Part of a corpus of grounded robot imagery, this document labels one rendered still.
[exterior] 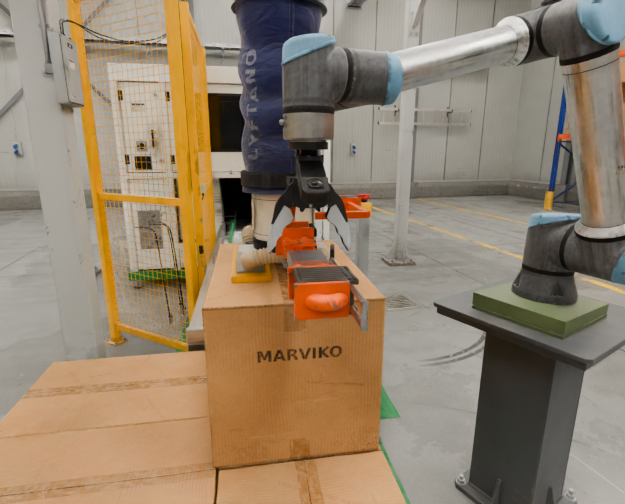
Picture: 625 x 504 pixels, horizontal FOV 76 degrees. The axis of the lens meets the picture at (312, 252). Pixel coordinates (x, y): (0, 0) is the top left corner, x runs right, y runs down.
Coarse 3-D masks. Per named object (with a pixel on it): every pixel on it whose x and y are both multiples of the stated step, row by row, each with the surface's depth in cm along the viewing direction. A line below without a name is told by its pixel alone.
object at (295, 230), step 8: (296, 224) 93; (304, 224) 93; (312, 224) 92; (288, 232) 85; (296, 232) 86; (304, 232) 86; (312, 232) 86; (280, 240) 86; (280, 248) 86; (296, 248) 87
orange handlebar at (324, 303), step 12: (348, 204) 140; (324, 216) 119; (348, 216) 120; (360, 216) 121; (288, 240) 81; (300, 240) 81; (312, 240) 81; (300, 264) 66; (324, 264) 65; (312, 300) 51; (324, 300) 51; (336, 300) 51
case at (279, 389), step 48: (240, 288) 95; (240, 336) 86; (288, 336) 88; (336, 336) 90; (240, 384) 89; (288, 384) 91; (336, 384) 93; (240, 432) 92; (288, 432) 94; (336, 432) 96
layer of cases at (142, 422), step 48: (48, 384) 127; (96, 384) 127; (144, 384) 127; (192, 384) 127; (0, 432) 106; (48, 432) 106; (96, 432) 106; (144, 432) 106; (192, 432) 106; (0, 480) 90; (48, 480) 90; (96, 480) 90; (144, 480) 90; (192, 480) 90; (240, 480) 90; (288, 480) 90; (336, 480) 90; (384, 480) 90
